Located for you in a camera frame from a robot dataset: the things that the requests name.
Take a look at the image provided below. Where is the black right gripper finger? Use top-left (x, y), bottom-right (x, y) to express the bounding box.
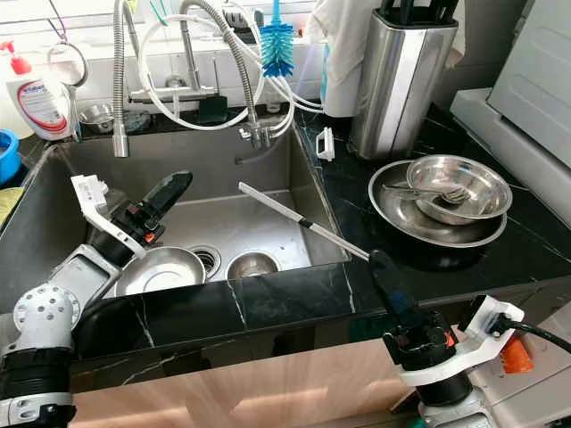
top-left (368, 251), bottom-right (410, 329)
top-left (377, 251), bottom-right (425, 324)

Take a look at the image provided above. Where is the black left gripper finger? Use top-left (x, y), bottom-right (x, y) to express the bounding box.
top-left (143, 172), bottom-right (181, 218)
top-left (153, 172), bottom-right (193, 224)

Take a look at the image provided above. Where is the long white-bladed knife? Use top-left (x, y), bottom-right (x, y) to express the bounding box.
top-left (238, 182), bottom-right (371, 262)

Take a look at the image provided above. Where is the steel fork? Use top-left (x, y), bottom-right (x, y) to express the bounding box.
top-left (410, 185), bottom-right (474, 206)

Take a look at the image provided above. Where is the stainless steel kitchen sink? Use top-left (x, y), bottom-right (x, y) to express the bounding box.
top-left (0, 132), bottom-right (351, 317)

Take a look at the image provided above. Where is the shallow steel bowl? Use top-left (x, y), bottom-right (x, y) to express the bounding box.
top-left (113, 246), bottom-right (207, 298)

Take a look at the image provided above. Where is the large steel plate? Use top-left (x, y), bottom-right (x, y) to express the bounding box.
top-left (368, 159), bottom-right (509, 249)

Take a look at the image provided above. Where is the sink drain strainer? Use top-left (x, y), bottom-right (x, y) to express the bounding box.
top-left (187, 245), bottom-right (222, 276)

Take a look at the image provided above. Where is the dark green sponge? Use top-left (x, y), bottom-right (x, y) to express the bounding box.
top-left (198, 96), bottom-right (230, 126)

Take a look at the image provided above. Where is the tiny steel bowl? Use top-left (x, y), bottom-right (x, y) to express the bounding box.
top-left (79, 104), bottom-right (119, 135)

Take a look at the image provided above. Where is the small steel cup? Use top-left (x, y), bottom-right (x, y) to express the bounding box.
top-left (226, 251), bottom-right (280, 281)

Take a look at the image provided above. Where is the orange object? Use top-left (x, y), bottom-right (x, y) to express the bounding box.
top-left (498, 337), bottom-right (536, 375)

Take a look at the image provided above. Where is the yellow cloth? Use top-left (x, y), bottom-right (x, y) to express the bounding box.
top-left (0, 185), bottom-right (26, 228)

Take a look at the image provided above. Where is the steel gooseneck faucet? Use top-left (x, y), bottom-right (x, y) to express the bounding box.
top-left (129, 0), bottom-right (273, 166)

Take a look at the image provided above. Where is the wide steel bowl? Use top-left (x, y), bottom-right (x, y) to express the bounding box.
top-left (406, 154), bottom-right (514, 224)

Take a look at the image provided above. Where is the blue plastic bowl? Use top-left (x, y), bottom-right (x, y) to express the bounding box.
top-left (0, 129), bottom-right (23, 185)

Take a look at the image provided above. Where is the wooden cabinet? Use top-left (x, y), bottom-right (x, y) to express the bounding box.
top-left (71, 330), bottom-right (483, 428)

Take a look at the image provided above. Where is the white soap bottle red pump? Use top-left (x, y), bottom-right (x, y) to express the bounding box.
top-left (2, 40), bottom-right (74, 142)

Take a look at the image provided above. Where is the small white plastic clip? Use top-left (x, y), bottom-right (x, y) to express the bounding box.
top-left (316, 127), bottom-right (337, 162)

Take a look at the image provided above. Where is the teal plastic hook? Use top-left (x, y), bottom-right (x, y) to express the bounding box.
top-left (150, 0), bottom-right (169, 26)

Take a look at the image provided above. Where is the blue bottle brush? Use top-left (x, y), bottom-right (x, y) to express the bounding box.
top-left (259, 0), bottom-right (297, 79)

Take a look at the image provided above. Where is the white jug blue label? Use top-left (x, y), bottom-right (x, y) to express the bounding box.
top-left (319, 40), bottom-right (367, 119)

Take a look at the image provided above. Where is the stainless steel knife block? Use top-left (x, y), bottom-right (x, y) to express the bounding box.
top-left (350, 9), bottom-right (460, 161)

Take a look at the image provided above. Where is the white hanging towel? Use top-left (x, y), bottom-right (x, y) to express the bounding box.
top-left (308, 0), bottom-right (389, 86)

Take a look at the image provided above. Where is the white appliance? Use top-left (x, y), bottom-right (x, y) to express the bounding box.
top-left (451, 0), bottom-right (571, 188)

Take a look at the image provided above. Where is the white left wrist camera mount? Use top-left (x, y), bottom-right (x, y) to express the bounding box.
top-left (71, 174), bottom-right (145, 259)

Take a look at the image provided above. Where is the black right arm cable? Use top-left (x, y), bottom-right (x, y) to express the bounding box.
top-left (504, 319), bottom-right (571, 346)

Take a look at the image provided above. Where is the black knife handle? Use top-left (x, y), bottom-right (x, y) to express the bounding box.
top-left (379, 0), bottom-right (456, 28)

